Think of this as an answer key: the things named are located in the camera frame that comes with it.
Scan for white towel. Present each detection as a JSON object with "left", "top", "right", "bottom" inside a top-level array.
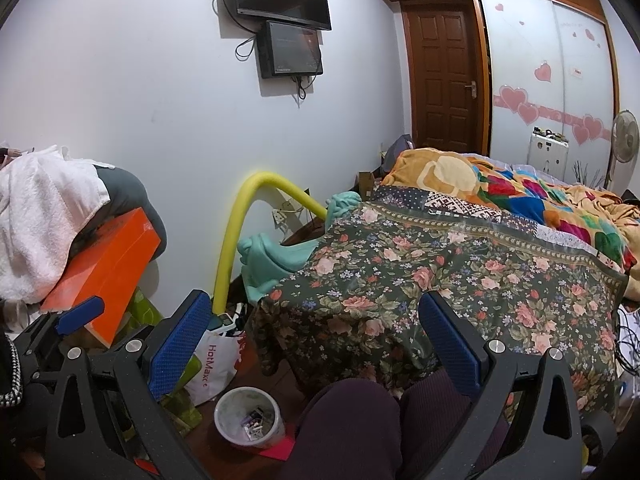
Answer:
[{"left": 0, "top": 146, "right": 113, "bottom": 306}]

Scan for colourful patchwork quilt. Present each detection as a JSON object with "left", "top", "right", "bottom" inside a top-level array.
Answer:
[{"left": 382, "top": 147, "right": 640, "bottom": 281}]

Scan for white plastic bag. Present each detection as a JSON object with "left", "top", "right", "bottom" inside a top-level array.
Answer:
[{"left": 185, "top": 312, "right": 248, "bottom": 406}]

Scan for white standing fan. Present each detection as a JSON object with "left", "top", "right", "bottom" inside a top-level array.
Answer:
[{"left": 605, "top": 109, "right": 640, "bottom": 192}]

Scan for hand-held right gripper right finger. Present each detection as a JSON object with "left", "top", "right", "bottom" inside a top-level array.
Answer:
[{"left": 419, "top": 291, "right": 583, "bottom": 480}]

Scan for white plastic bucket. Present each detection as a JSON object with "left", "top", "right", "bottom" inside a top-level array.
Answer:
[{"left": 214, "top": 386, "right": 286, "bottom": 448}]

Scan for dark floral blanket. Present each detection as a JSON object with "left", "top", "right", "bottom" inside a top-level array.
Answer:
[{"left": 252, "top": 187, "right": 631, "bottom": 413}]

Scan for small black wall monitor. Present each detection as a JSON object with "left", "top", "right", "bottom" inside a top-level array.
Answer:
[{"left": 257, "top": 21, "right": 324, "bottom": 80}]

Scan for person's left leg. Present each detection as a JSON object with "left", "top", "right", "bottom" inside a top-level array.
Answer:
[{"left": 295, "top": 377, "right": 403, "bottom": 480}]

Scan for white appliance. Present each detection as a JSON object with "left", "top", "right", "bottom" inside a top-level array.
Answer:
[{"left": 530, "top": 130, "right": 571, "bottom": 178}]

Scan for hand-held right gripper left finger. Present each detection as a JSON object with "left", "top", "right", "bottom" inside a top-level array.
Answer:
[{"left": 45, "top": 290, "right": 213, "bottom": 480}]

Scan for brown wooden door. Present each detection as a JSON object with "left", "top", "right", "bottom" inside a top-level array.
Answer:
[{"left": 402, "top": 2, "right": 483, "bottom": 153}]

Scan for orange cardboard box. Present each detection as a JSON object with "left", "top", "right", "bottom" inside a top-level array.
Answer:
[{"left": 40, "top": 208, "right": 163, "bottom": 348}]

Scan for white wardrobe with heart stickers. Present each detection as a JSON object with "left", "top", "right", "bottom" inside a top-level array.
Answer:
[{"left": 365, "top": 0, "right": 626, "bottom": 191}]

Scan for grey cloth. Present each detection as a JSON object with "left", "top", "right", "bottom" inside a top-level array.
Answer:
[{"left": 75, "top": 165, "right": 168, "bottom": 261}]

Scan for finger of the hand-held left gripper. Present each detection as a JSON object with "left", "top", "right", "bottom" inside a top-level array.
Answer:
[{"left": 15, "top": 296, "right": 106, "bottom": 356}]

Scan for teal plastic rocking toy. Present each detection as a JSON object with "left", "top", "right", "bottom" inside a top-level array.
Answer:
[{"left": 237, "top": 191, "right": 363, "bottom": 306}]

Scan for dark purple trouser legs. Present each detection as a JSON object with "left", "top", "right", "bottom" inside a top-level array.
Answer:
[{"left": 400, "top": 367, "right": 516, "bottom": 480}]

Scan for pink flat item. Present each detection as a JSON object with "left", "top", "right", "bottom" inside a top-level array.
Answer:
[{"left": 257, "top": 435, "right": 297, "bottom": 461}]

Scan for tangle of cables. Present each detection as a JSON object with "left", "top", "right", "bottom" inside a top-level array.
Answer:
[{"left": 616, "top": 305, "right": 640, "bottom": 376}]

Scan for yellow foam tube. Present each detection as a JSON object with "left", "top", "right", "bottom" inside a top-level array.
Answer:
[{"left": 212, "top": 172, "right": 331, "bottom": 316}]

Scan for black television cable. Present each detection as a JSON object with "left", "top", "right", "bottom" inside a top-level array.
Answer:
[{"left": 215, "top": 0, "right": 261, "bottom": 61}]

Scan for dark bag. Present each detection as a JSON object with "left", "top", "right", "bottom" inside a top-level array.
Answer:
[{"left": 382, "top": 134, "right": 413, "bottom": 162}]

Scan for small printed wrapper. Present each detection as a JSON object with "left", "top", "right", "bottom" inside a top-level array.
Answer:
[{"left": 242, "top": 409, "right": 267, "bottom": 436}]

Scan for wall power socket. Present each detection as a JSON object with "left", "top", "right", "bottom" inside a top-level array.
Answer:
[{"left": 271, "top": 200, "right": 302, "bottom": 229}]

